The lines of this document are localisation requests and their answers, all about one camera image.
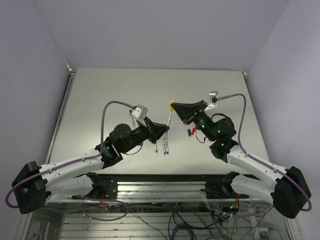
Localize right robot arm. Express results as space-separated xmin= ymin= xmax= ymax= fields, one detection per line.
xmin=170 ymin=100 xmax=311 ymax=219

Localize red tipped pen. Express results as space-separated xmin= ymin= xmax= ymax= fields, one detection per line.
xmin=154 ymin=143 xmax=158 ymax=153

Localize red pen cap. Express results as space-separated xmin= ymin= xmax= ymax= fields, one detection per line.
xmin=191 ymin=127 xmax=196 ymax=135

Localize blue pen cap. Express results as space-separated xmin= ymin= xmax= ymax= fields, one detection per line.
xmin=187 ymin=128 xmax=192 ymax=137

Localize green pen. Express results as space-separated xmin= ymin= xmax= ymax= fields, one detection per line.
xmin=130 ymin=113 xmax=136 ymax=129

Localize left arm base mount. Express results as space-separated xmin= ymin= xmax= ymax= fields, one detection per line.
xmin=71 ymin=172 xmax=118 ymax=200

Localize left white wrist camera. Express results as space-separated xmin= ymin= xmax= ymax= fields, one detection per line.
xmin=131 ymin=104 xmax=149 ymax=120

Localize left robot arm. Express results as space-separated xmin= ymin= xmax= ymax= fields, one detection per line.
xmin=11 ymin=117 xmax=170 ymax=214

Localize blue tipped pen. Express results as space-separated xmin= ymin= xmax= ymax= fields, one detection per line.
xmin=164 ymin=132 xmax=169 ymax=154

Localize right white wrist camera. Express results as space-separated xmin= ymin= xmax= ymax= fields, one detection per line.
xmin=205 ymin=91 xmax=219 ymax=111

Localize yellow pen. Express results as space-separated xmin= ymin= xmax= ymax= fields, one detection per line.
xmin=167 ymin=100 xmax=175 ymax=127

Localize aluminium frame rail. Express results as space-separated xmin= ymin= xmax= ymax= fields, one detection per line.
xmin=48 ymin=177 xmax=273 ymax=204

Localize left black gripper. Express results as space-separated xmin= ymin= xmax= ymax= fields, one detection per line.
xmin=121 ymin=115 xmax=169 ymax=153

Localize loose cables under table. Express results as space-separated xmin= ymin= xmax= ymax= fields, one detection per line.
xmin=79 ymin=198 xmax=276 ymax=240

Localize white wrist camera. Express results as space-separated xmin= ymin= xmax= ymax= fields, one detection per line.
xmin=131 ymin=104 xmax=149 ymax=120
xmin=205 ymin=91 xmax=219 ymax=111

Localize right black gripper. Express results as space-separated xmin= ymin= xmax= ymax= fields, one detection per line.
xmin=171 ymin=100 xmax=217 ymax=142

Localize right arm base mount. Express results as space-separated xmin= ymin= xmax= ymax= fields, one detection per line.
xmin=200 ymin=171 xmax=240 ymax=199

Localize purple tipped pen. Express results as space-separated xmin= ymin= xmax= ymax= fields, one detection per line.
xmin=162 ymin=137 xmax=167 ymax=155

